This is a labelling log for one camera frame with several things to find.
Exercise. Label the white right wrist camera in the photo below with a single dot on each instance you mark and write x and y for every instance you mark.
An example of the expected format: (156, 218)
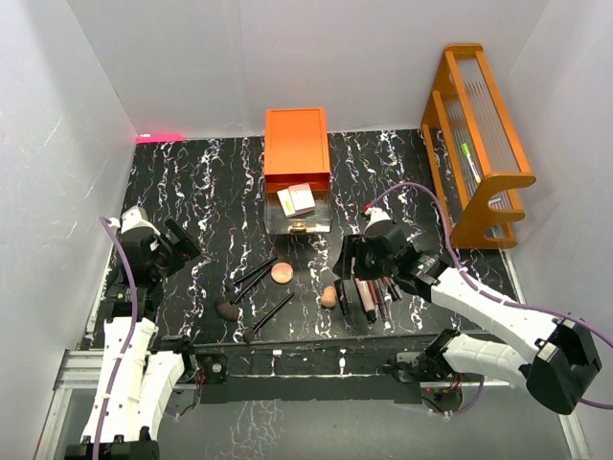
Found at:
(375, 216)

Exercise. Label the small black makeup brush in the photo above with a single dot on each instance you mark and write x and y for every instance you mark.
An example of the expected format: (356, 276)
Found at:
(250, 334)

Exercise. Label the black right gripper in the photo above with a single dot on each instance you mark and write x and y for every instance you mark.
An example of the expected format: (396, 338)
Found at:
(353, 246)

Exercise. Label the beige makeup sponge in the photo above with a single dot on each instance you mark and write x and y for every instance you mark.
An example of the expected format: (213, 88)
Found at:
(328, 297)

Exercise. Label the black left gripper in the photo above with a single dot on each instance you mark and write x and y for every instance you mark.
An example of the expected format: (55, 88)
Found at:
(187, 245)

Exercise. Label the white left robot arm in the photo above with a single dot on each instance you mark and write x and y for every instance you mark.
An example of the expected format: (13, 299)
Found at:
(139, 369)

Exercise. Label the pink square blush palette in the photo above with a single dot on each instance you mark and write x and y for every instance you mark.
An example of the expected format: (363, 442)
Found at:
(302, 198)

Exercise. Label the black makeup tube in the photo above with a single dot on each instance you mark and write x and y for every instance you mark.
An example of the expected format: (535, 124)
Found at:
(341, 288)

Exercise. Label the orange drawer cabinet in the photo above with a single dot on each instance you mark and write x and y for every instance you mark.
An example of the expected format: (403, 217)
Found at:
(296, 149)

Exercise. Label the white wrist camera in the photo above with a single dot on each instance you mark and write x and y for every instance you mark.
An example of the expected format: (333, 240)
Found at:
(134, 217)
(375, 216)

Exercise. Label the pink tape strip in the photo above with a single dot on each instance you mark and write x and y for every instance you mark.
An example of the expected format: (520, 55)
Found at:
(158, 138)

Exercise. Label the large fluffy powder brush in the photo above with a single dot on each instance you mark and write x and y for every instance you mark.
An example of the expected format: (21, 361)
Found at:
(228, 309)

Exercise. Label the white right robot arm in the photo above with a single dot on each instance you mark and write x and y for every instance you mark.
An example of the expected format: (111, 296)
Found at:
(555, 359)

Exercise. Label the aluminium mounting rail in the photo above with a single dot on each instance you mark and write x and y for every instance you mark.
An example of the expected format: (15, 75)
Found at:
(314, 403)

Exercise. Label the red lip pencil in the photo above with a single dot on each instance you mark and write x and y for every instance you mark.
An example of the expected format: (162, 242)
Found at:
(374, 292)

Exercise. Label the round peach powder compact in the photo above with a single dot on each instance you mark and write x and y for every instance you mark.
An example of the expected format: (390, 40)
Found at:
(282, 273)

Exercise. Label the pink lip gloss tube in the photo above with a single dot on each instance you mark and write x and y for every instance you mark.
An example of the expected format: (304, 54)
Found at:
(367, 300)

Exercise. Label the thin black makeup brush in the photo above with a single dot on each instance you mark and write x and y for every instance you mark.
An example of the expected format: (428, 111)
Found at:
(229, 285)

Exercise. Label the white square compact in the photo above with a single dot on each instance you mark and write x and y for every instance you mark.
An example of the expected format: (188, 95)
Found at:
(286, 203)

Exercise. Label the orange wooden shelf rack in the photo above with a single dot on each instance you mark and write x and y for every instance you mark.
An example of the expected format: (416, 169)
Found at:
(466, 106)

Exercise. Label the brown lipstick tube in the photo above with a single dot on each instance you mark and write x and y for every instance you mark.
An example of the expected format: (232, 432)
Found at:
(388, 287)

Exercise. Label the green marker pen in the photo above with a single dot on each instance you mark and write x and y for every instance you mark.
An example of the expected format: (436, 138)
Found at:
(471, 163)

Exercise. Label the clear acrylic drawer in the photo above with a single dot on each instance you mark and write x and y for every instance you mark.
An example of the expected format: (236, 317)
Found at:
(317, 221)

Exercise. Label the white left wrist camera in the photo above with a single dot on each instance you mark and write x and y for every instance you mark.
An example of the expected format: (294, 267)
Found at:
(134, 217)

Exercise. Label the dark eyeliner pencil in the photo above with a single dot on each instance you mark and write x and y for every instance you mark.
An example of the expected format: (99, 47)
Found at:
(382, 309)

